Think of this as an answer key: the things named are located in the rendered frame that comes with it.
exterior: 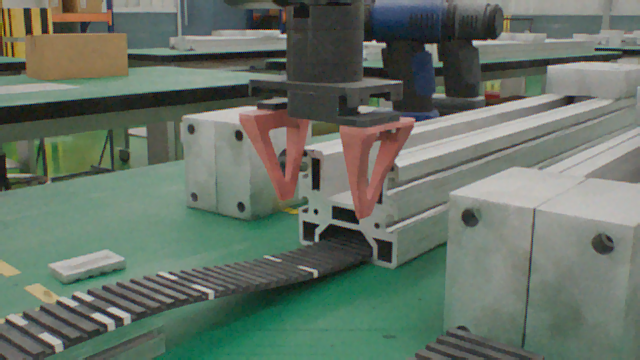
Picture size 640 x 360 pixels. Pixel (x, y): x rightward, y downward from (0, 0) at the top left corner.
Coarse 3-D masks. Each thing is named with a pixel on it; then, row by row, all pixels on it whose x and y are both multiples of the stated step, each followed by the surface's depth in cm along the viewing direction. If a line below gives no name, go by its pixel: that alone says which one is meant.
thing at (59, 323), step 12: (24, 312) 36; (36, 312) 36; (48, 312) 36; (60, 312) 36; (36, 324) 35; (48, 324) 34; (60, 324) 34; (72, 324) 35; (84, 324) 34; (60, 336) 33; (72, 336) 33; (84, 336) 34; (96, 336) 34
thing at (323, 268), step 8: (272, 256) 51; (280, 256) 51; (288, 256) 52; (296, 256) 51; (296, 264) 50; (304, 264) 49; (312, 264) 50; (320, 264) 50; (328, 264) 50; (320, 272) 48; (328, 272) 49
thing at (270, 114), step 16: (240, 112) 52; (256, 112) 52; (272, 112) 52; (256, 128) 51; (272, 128) 52; (288, 128) 55; (304, 128) 55; (256, 144) 52; (272, 144) 52; (288, 144) 55; (304, 144) 55; (272, 160) 53; (288, 160) 55; (272, 176) 53; (288, 176) 54; (288, 192) 54
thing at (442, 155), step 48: (336, 144) 57; (432, 144) 57; (480, 144) 60; (528, 144) 72; (576, 144) 81; (336, 192) 57; (384, 192) 51; (432, 192) 55; (384, 240) 54; (432, 240) 56
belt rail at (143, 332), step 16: (144, 320) 37; (160, 320) 38; (112, 336) 36; (128, 336) 36; (144, 336) 38; (160, 336) 38; (64, 352) 33; (80, 352) 34; (96, 352) 35; (112, 352) 37; (128, 352) 37; (144, 352) 37; (160, 352) 38
